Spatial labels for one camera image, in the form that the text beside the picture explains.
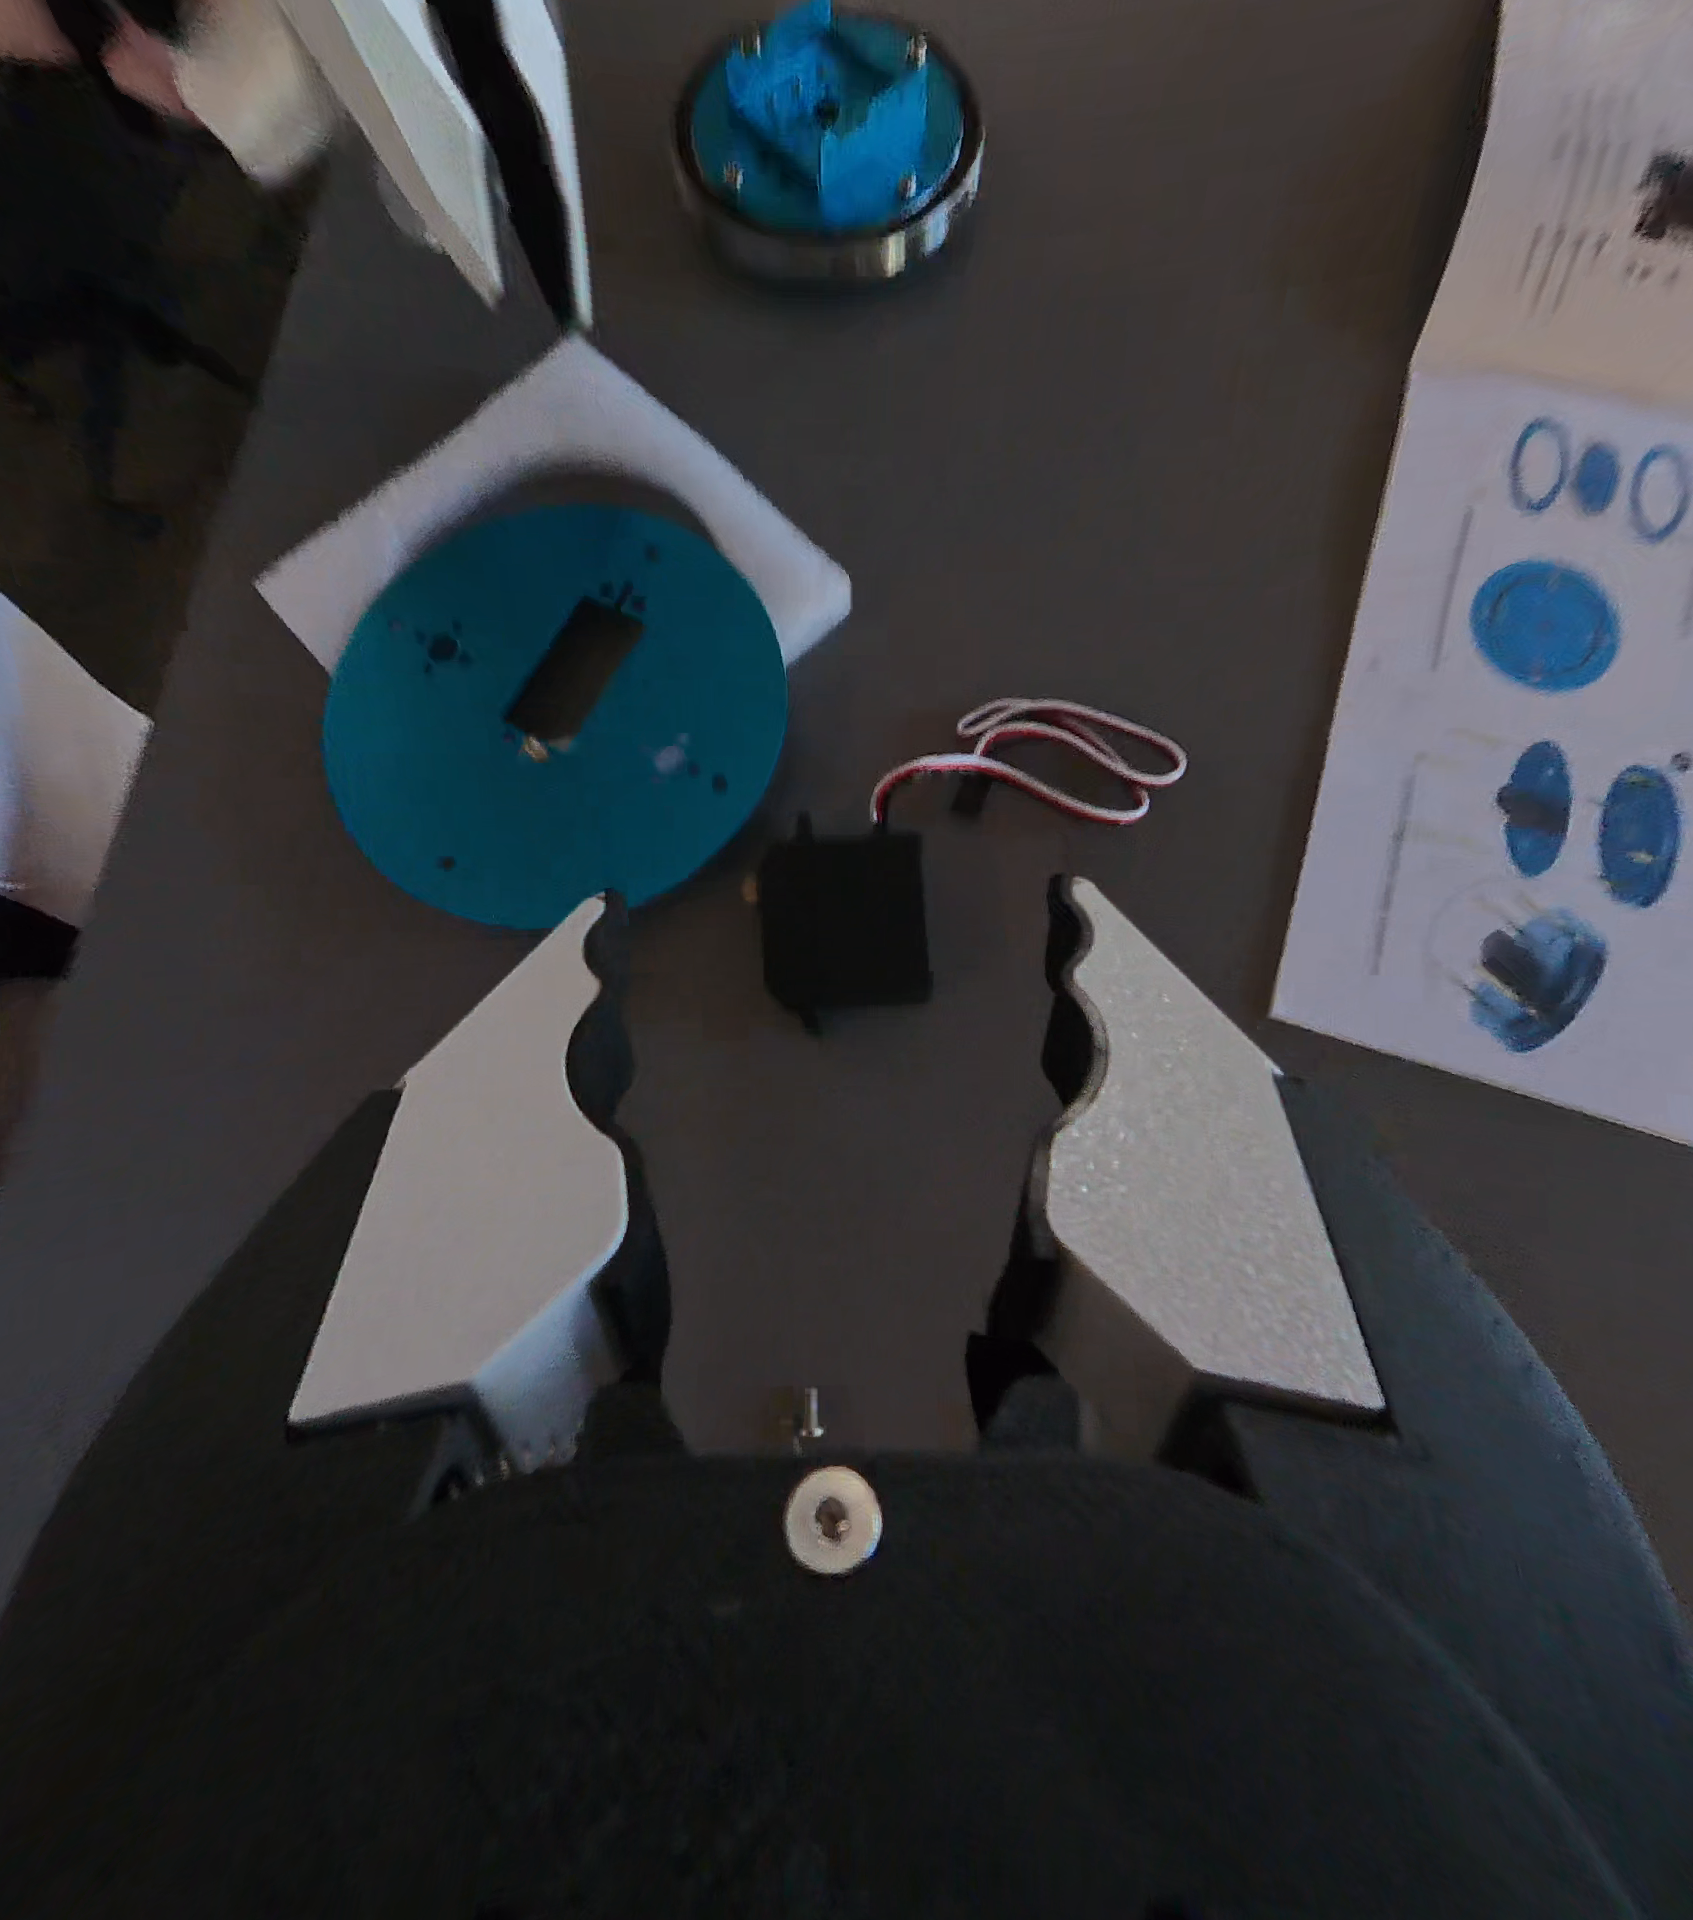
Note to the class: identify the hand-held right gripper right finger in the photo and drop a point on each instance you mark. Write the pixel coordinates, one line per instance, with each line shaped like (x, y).
(1191, 1200)

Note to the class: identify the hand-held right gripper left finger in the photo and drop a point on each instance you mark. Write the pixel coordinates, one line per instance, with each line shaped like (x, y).
(486, 1171)

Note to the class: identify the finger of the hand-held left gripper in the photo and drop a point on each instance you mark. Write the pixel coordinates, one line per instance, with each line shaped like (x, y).
(547, 121)
(410, 134)

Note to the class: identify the blue round metal plate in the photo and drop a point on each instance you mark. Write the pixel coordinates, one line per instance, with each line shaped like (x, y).
(486, 811)

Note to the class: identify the black servo motor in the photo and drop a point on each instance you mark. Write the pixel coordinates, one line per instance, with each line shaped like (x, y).
(847, 923)

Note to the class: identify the dark grey desk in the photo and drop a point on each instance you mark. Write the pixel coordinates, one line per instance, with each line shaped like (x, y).
(1086, 524)

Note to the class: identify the person's left hand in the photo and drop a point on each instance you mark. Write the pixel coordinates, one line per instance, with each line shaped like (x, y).
(156, 73)

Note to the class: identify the white foam sheet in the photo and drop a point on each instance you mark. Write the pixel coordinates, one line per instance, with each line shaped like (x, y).
(560, 434)

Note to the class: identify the silver round bearing base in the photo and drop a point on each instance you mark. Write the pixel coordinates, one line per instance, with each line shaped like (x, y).
(847, 249)

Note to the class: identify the folded printed instruction sheet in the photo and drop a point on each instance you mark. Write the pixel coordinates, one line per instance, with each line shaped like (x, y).
(1415, 840)

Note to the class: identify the blue metal bracket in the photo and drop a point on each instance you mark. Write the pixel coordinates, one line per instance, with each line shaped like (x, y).
(823, 105)

